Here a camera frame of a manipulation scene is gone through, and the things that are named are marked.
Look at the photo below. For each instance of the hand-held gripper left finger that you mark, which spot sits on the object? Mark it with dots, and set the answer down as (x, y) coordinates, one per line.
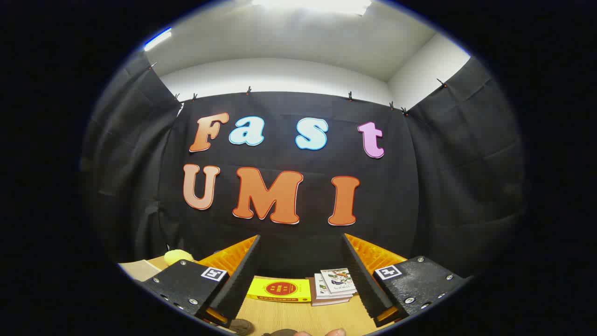
(242, 275)

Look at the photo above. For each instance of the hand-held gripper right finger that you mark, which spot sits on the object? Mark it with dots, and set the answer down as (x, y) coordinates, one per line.
(361, 280)

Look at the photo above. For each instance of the beige fabric storage box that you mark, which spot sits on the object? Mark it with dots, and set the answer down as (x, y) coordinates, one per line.
(140, 269)

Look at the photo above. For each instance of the yellow book with red circle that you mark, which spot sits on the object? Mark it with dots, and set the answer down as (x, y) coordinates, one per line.
(280, 289)

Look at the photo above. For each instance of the yellow round plush ball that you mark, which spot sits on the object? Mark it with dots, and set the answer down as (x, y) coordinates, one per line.
(177, 256)

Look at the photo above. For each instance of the ceiling strip light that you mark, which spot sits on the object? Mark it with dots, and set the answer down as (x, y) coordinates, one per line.
(157, 39)

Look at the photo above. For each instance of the ceiling light panel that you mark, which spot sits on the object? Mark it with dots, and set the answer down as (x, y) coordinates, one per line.
(312, 5)

